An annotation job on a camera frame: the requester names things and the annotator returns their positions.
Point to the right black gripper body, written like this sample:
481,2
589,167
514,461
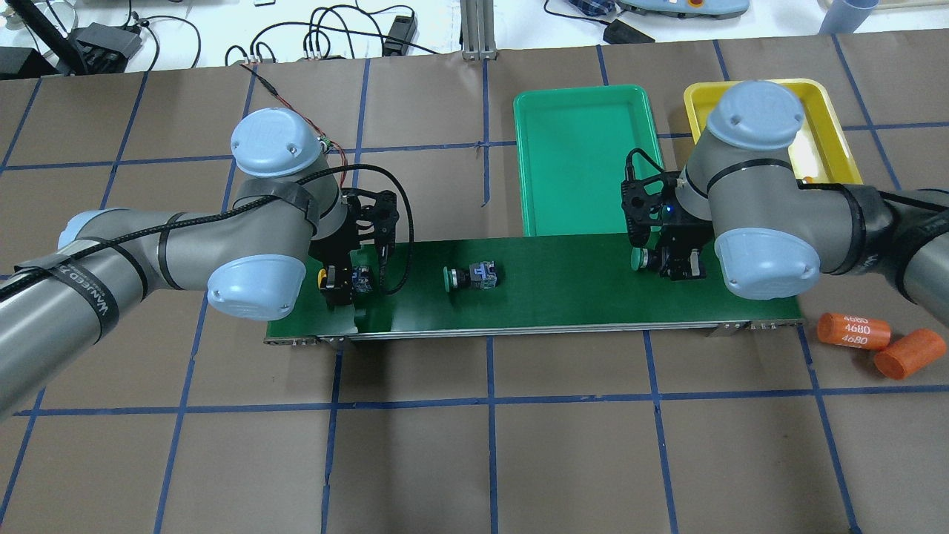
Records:
683,239

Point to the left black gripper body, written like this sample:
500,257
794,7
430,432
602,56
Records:
331,252

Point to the green push button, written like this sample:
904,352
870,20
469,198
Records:
480,276
644,259

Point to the orange cylinder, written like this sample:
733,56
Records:
848,330
909,354

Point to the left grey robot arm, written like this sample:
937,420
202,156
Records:
249,260

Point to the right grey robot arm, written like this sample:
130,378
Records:
774,235

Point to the green plastic tray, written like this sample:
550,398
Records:
572,150

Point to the green conveyor belt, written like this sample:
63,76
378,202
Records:
571,283

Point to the yellow plastic tray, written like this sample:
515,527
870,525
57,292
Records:
819,150

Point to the black power adapter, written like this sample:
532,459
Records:
400,36

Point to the aluminium frame post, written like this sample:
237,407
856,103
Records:
477,30

